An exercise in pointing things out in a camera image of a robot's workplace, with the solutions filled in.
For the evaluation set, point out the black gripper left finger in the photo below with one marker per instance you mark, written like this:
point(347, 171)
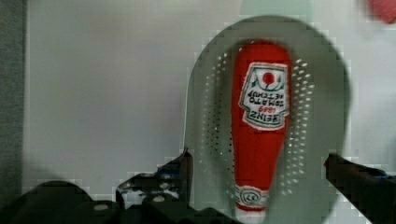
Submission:
point(162, 197)

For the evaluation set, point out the red plush ketchup bottle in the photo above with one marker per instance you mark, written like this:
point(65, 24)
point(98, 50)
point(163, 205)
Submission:
point(260, 118)

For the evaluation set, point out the green oval strainer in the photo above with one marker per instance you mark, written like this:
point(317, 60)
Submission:
point(300, 193)

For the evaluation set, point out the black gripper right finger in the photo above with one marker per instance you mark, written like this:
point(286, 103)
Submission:
point(372, 191)

